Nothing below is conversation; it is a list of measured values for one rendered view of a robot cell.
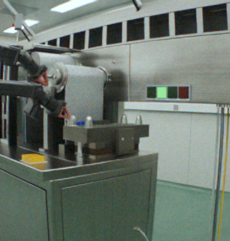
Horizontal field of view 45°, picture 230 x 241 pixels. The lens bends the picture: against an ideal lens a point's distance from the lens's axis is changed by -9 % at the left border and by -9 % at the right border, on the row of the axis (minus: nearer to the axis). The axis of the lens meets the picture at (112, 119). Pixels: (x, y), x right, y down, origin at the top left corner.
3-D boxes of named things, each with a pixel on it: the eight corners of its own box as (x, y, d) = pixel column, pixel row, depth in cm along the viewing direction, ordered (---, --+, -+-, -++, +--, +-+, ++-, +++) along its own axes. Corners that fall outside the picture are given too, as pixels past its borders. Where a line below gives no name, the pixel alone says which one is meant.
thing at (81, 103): (64, 128, 136) (65, 88, 135) (102, 127, 153) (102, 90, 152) (65, 128, 136) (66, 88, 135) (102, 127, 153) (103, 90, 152)
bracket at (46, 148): (38, 150, 140) (38, 86, 138) (48, 149, 144) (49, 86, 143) (43, 152, 136) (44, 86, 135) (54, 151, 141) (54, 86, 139)
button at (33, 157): (21, 160, 113) (21, 154, 113) (36, 159, 118) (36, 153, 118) (30, 163, 108) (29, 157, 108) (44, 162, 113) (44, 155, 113)
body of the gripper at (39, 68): (39, 78, 127) (29, 66, 123) (28, 79, 134) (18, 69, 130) (48, 67, 130) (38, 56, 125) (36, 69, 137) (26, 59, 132)
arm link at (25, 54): (16, 59, 121) (26, 50, 122) (14, 56, 127) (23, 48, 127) (26, 69, 126) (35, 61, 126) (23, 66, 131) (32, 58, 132)
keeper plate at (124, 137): (115, 154, 132) (115, 128, 131) (131, 152, 139) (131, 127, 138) (119, 154, 130) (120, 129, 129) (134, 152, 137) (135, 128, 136)
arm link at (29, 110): (41, 87, 116) (27, 81, 120) (26, 112, 114) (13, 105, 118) (54, 100, 127) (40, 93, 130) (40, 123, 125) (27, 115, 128)
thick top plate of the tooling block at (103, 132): (63, 139, 131) (63, 125, 130) (124, 133, 159) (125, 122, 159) (87, 143, 119) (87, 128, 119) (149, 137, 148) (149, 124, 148)
